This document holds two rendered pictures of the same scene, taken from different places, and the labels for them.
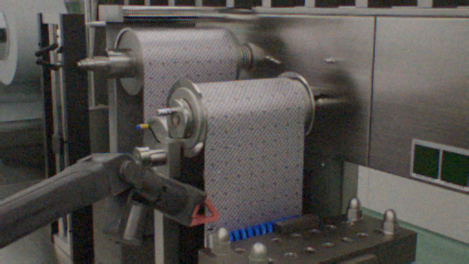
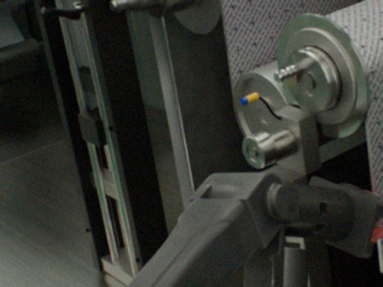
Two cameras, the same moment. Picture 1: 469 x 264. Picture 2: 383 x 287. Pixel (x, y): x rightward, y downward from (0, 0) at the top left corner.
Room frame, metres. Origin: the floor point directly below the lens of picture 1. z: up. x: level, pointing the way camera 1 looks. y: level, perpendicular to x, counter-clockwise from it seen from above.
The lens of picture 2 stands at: (0.19, 0.20, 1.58)
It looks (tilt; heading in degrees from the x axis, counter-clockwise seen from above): 20 degrees down; 0
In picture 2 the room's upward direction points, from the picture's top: 9 degrees counter-clockwise
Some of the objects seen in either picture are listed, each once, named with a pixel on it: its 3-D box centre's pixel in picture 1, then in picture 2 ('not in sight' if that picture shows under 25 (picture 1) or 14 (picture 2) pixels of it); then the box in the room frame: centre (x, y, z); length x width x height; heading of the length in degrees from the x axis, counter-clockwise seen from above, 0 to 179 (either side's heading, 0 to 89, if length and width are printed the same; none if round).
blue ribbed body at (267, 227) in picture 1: (263, 231); not in sight; (1.16, -0.06, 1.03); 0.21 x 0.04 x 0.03; 125
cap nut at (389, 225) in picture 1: (390, 220); not in sight; (1.16, -0.30, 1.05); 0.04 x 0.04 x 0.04
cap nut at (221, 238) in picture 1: (221, 239); not in sight; (1.04, 0.02, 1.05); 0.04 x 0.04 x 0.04
